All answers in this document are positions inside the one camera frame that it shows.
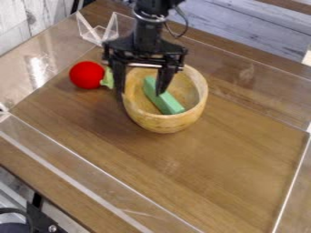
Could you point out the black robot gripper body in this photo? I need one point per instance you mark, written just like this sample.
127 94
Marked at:
144 47

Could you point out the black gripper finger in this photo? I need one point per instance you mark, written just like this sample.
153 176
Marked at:
119 71
165 73

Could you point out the brown wooden bowl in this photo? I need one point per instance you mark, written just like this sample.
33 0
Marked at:
188 87

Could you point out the green rectangular block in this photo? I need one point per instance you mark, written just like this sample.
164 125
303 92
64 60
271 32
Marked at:
164 102

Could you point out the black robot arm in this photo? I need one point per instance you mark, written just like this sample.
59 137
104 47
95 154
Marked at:
155 11

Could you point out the red toy tomato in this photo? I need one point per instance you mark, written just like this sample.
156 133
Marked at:
88 75

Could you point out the black table clamp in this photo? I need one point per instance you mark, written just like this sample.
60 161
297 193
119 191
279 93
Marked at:
37 221

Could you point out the clear acrylic corner bracket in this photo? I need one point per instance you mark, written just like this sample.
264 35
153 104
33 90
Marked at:
97 34

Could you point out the clear acrylic tray wall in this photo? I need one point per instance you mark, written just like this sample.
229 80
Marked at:
229 175

